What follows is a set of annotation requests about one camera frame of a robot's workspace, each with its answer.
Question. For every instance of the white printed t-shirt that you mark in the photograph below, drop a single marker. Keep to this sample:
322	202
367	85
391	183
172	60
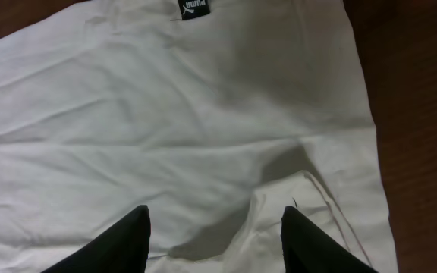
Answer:
216	115

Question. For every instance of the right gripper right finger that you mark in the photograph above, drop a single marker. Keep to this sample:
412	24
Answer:
307	249

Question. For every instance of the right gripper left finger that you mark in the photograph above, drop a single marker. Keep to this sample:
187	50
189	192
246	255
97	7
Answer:
122	248

